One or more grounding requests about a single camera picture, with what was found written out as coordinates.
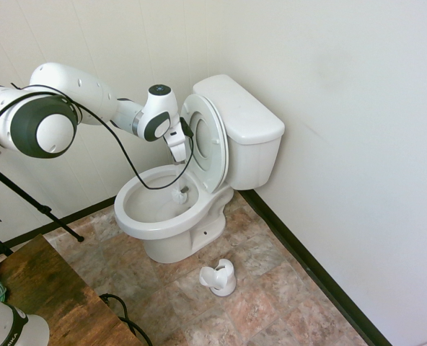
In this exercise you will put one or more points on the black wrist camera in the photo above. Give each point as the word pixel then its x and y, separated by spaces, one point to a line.
pixel 185 128

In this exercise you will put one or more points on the white toilet seat with lid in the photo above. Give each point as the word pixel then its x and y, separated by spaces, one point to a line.
pixel 206 108

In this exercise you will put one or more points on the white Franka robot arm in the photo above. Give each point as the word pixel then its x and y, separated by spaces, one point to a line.
pixel 55 122

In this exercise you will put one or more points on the black camera tripod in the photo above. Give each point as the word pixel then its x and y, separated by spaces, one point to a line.
pixel 37 205

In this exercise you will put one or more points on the white toilet brush holder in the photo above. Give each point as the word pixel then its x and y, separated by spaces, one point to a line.
pixel 224 284

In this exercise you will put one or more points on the white toilet tank lid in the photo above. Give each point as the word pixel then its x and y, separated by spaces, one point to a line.
pixel 242 111

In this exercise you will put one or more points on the white ceramic toilet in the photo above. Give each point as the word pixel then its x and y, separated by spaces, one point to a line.
pixel 163 248

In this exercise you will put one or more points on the white toilet brush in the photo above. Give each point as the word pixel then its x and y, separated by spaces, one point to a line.
pixel 179 195

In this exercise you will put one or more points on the black rubber baseboard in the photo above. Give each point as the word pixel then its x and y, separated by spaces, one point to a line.
pixel 91 208
pixel 307 259

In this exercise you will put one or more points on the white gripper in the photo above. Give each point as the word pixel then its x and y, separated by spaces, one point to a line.
pixel 177 144

